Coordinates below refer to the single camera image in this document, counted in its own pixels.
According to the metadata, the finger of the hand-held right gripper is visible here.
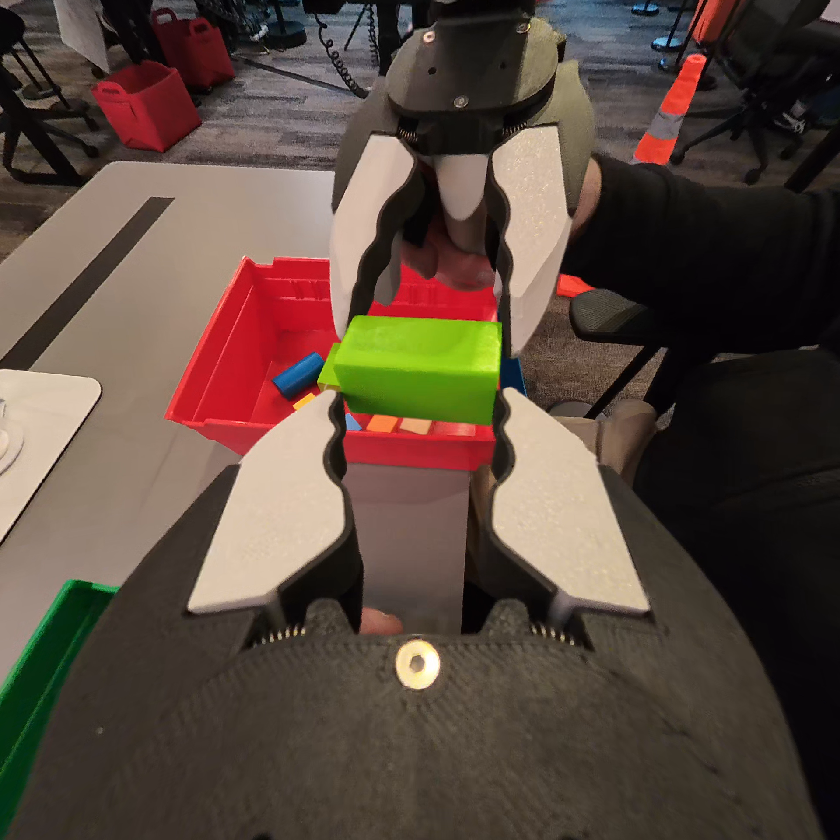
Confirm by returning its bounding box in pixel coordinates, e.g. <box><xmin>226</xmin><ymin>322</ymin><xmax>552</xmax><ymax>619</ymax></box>
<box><xmin>330</xmin><ymin>133</ymin><xmax>421</xmax><ymax>342</ymax></box>
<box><xmin>489</xmin><ymin>125</ymin><xmax>572</xmax><ymax>356</ymax></box>

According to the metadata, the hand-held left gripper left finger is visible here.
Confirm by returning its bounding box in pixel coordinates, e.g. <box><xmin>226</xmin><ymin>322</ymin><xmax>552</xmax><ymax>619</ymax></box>
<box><xmin>188</xmin><ymin>390</ymin><xmax>356</xmax><ymax>615</ymax></box>

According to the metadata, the green plastic bin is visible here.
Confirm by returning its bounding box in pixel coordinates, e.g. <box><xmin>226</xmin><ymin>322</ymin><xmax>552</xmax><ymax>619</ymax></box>
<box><xmin>0</xmin><ymin>579</ymin><xmax>119</xmax><ymax>809</ymax></box>

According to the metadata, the person's right forearm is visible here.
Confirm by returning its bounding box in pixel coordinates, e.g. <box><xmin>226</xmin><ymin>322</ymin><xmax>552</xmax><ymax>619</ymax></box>
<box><xmin>563</xmin><ymin>154</ymin><xmax>840</xmax><ymax>370</ymax></box>

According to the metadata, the black coiled cable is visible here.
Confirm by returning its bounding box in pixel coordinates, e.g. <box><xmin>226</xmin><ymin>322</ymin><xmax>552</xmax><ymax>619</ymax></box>
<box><xmin>312</xmin><ymin>12</ymin><xmax>370</xmax><ymax>100</ymax></box>

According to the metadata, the white paper sheet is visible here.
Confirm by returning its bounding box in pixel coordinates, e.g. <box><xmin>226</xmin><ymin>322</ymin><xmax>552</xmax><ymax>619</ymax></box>
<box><xmin>52</xmin><ymin>0</ymin><xmax>114</xmax><ymax>74</ymax></box>

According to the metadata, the white rounded mat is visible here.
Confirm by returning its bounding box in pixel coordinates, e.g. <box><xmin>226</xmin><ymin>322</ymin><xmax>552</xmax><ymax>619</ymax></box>
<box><xmin>0</xmin><ymin>369</ymin><xmax>103</xmax><ymax>546</ymax></box>

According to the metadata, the red plastic bin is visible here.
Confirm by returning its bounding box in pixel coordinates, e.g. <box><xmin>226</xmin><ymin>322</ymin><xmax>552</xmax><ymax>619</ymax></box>
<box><xmin>164</xmin><ymin>256</ymin><xmax>527</xmax><ymax>473</ymax></box>

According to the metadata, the person's right hand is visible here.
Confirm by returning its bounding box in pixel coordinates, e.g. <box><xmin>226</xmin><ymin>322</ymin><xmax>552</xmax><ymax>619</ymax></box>
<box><xmin>400</xmin><ymin>157</ymin><xmax>603</xmax><ymax>294</ymax></box>

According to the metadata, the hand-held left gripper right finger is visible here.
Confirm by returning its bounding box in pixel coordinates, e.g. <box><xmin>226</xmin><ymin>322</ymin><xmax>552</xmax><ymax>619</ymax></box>
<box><xmin>489</xmin><ymin>387</ymin><xmax>651</xmax><ymax>618</ymax></box>

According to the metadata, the blue wooden cylinder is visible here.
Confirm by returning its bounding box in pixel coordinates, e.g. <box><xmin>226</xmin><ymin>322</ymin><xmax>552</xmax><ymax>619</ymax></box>
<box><xmin>272</xmin><ymin>352</ymin><xmax>326</xmax><ymax>399</ymax></box>

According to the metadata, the black office chair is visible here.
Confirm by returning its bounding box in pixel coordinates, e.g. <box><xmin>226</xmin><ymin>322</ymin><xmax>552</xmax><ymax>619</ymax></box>
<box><xmin>668</xmin><ymin>0</ymin><xmax>840</xmax><ymax>186</ymax></box>

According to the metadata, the person's black clothing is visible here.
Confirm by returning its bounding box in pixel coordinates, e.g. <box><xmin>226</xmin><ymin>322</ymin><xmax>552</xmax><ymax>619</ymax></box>
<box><xmin>631</xmin><ymin>348</ymin><xmax>840</xmax><ymax>840</ymax></box>

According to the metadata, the red fabric bin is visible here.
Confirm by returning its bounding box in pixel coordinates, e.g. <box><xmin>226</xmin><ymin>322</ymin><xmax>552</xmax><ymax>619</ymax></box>
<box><xmin>91</xmin><ymin>60</ymin><xmax>203</xmax><ymax>154</ymax></box>
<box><xmin>151</xmin><ymin>8</ymin><xmax>236</xmax><ymax>90</ymax></box>

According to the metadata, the large green wooden block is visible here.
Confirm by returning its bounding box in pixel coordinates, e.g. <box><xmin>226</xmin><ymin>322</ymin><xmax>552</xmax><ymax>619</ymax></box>
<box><xmin>333</xmin><ymin>315</ymin><xmax>504</xmax><ymax>426</ymax></box>

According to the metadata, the black stanchion base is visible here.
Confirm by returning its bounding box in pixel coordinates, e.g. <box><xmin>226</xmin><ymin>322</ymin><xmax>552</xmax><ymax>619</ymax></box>
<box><xmin>650</xmin><ymin>0</ymin><xmax>698</xmax><ymax>55</ymax></box>

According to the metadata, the black chair armrest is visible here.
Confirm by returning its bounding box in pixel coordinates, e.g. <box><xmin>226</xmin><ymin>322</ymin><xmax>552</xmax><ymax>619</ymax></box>
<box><xmin>568</xmin><ymin>289</ymin><xmax>718</xmax><ymax>421</ymax></box>

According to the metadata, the black stool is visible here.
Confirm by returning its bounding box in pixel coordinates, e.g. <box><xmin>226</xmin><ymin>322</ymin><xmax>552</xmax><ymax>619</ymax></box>
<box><xmin>0</xmin><ymin>5</ymin><xmax>101</xmax><ymax>186</ymax></box>

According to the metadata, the white round object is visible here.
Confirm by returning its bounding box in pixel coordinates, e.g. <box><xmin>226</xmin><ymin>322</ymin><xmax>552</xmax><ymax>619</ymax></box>
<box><xmin>0</xmin><ymin>397</ymin><xmax>26</xmax><ymax>476</ymax></box>

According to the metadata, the black round stand base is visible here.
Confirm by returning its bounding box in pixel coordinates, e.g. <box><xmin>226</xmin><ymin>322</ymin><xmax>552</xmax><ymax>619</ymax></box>
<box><xmin>259</xmin><ymin>17</ymin><xmax>308</xmax><ymax>51</ymax></box>

